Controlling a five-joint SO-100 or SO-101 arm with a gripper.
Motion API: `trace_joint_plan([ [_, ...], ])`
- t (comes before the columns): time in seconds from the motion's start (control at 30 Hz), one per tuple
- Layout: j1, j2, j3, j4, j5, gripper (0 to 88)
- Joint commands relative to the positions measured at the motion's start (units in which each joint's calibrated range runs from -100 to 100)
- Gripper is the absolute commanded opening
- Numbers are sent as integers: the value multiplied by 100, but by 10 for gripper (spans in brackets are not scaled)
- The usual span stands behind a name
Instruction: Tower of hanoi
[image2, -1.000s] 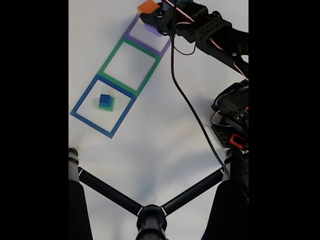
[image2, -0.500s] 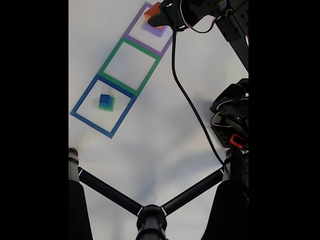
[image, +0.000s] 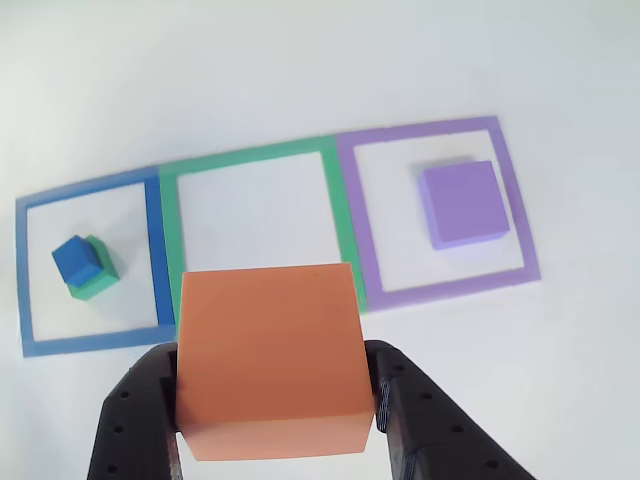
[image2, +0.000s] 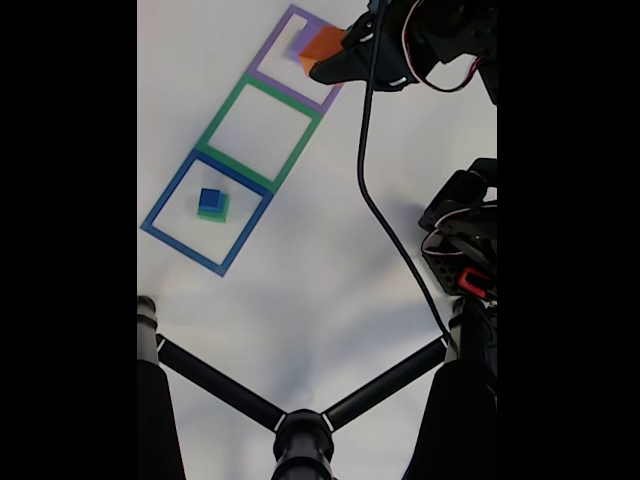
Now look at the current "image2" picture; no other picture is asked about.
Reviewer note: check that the orange square block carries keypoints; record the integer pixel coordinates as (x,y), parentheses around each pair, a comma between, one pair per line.
(322,47)

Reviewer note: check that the small blue cube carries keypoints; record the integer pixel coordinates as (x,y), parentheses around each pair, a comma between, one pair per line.
(210,198)

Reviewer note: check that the green cube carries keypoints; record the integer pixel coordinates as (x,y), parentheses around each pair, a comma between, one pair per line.
(212,215)

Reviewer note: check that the purple square block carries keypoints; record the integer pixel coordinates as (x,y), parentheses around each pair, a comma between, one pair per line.
(298,42)

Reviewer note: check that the red clamp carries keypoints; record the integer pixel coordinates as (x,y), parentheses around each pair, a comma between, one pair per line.
(472,280)

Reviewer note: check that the black tripod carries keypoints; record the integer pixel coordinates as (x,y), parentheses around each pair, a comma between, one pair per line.
(302,445)

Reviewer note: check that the purple square frame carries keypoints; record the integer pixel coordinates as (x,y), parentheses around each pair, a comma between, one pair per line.
(287,90)

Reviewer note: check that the green square frame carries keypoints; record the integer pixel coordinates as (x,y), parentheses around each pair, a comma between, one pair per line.
(250,167)

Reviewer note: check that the blue square frame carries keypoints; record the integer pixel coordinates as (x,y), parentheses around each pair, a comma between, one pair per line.
(185,247)

